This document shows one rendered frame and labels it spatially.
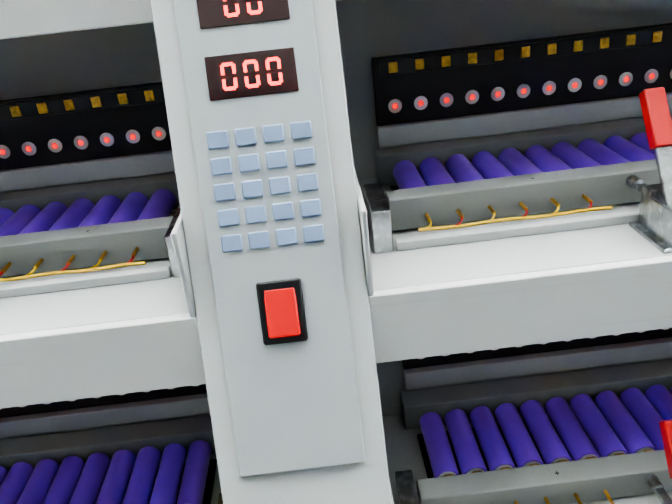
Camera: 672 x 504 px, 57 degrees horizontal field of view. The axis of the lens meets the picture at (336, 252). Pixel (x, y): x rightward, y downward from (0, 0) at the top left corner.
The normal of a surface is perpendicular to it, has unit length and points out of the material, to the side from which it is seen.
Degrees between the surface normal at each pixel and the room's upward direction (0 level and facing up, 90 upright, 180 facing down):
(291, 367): 90
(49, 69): 90
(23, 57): 90
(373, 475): 90
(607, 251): 20
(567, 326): 110
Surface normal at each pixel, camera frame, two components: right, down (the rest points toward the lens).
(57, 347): 0.06, 0.44
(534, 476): -0.11, -0.89
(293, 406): 0.02, 0.11
